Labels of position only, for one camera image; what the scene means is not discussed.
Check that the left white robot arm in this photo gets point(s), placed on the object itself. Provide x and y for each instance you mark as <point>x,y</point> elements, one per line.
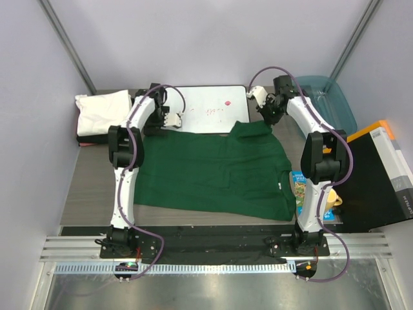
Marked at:
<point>126,154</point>

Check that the yellow cup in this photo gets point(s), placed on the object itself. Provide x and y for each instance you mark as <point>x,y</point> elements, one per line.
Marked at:
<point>333,200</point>

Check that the green polo t shirt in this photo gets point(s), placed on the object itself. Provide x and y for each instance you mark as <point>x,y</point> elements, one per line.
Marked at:
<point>246,172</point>

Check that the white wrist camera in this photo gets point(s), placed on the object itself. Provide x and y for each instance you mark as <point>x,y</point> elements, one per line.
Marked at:
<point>259,94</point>
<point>172,120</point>

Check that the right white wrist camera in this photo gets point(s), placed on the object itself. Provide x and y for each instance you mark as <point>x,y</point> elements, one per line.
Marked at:
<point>259,94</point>

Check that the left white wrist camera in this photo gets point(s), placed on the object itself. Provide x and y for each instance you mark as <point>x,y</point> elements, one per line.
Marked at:
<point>172,120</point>

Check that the teal plastic bin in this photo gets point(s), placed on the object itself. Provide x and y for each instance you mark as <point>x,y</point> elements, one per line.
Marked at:
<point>329,100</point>

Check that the colourful picture book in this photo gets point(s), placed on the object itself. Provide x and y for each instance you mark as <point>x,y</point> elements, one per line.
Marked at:
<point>299,191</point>

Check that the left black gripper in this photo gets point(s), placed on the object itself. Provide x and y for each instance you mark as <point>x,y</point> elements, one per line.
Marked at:
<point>150,128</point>

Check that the white board mat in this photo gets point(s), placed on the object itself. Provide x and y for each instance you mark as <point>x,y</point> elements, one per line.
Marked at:
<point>209,109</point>

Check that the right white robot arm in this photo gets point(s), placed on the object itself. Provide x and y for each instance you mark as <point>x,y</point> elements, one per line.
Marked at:
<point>325,162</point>

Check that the aluminium rail frame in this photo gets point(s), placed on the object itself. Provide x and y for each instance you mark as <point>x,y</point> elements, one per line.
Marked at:
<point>218,267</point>

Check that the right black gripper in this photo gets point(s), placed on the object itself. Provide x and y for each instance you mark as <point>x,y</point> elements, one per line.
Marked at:
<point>268,119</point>

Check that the black orange file box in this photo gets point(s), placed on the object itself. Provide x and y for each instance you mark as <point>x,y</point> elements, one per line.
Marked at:
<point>379,190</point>

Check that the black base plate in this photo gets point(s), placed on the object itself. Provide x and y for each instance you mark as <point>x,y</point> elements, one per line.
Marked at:
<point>214,244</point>

